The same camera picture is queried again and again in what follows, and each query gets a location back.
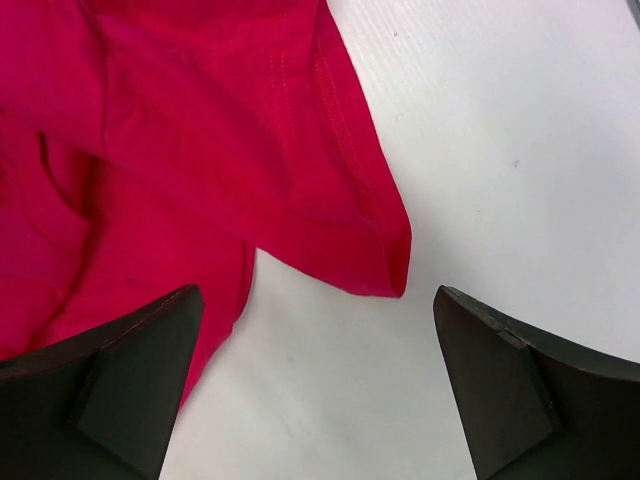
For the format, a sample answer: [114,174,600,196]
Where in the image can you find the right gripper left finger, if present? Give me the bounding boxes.
[1,285,204,479]

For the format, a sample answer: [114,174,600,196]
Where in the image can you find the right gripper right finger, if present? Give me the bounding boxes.
[433,286,639,479]

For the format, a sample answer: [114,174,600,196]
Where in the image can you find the bright red t shirt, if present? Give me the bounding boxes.
[1,1,411,387]

